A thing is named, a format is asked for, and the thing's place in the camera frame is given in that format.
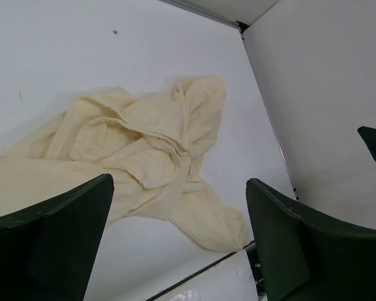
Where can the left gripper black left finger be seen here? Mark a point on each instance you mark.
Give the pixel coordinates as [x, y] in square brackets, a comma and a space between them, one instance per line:
[47, 251]

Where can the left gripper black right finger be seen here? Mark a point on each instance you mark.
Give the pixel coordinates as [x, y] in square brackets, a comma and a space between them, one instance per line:
[305, 254]

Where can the cream yellow zip jacket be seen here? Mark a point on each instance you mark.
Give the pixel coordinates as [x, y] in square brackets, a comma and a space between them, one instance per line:
[153, 147]

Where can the aluminium frame rail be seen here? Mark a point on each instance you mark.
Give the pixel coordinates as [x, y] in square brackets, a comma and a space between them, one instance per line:
[201, 10]

